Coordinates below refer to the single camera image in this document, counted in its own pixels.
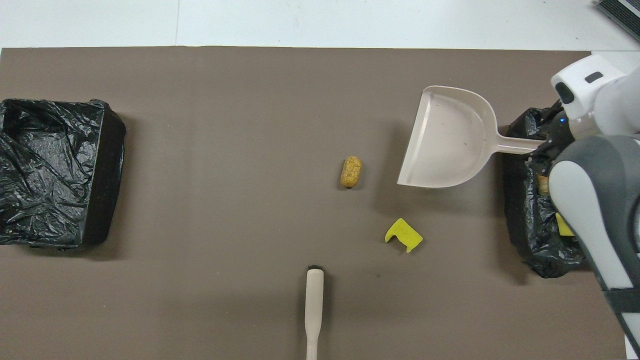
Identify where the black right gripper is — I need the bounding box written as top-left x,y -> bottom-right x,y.
527,101 -> 576,172

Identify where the small yellow sponge piece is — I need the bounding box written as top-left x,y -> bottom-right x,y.
555,212 -> 576,237

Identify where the beige plastic dustpan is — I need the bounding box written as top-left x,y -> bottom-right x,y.
397,85 -> 546,189

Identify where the notched yellow sponge piece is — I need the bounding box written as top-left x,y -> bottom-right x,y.
384,217 -> 424,254

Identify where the golden corn-shaped bread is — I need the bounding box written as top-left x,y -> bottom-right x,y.
340,156 -> 363,189

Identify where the beige hand brush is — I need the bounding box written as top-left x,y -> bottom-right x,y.
305,265 -> 325,360

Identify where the black bag-lined bin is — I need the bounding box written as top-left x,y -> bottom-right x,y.
502,100 -> 601,279
0,98 -> 127,246

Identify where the dark ribbed object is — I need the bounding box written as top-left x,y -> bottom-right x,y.
595,0 -> 640,43

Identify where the brown table mat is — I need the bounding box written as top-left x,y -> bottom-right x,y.
0,46 -> 627,360

